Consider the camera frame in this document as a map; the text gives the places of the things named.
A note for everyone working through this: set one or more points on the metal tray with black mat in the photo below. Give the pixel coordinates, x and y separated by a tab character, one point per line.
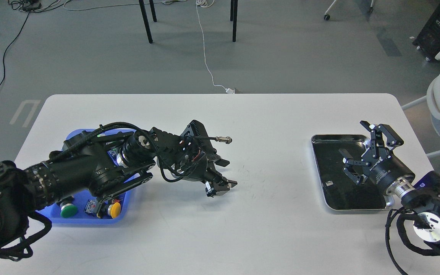
345	196

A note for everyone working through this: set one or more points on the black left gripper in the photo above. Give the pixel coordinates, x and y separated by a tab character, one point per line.
199	168

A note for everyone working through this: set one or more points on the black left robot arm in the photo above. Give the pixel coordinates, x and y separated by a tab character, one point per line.
23	192

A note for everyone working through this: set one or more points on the white chair base with caster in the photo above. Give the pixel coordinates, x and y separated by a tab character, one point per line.
343	7

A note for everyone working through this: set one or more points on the green push button switch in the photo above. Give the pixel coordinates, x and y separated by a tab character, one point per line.
68	209

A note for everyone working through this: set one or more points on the yellow push button switch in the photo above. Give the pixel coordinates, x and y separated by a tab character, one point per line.
108	209

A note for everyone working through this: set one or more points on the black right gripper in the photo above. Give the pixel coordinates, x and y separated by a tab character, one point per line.
378	163

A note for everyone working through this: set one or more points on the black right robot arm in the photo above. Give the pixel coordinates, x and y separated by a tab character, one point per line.
418	220

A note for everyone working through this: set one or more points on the black equipment case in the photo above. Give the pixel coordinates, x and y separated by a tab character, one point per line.
428	40

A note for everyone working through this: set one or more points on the blue plastic tray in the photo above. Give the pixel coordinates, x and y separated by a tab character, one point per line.
78	212

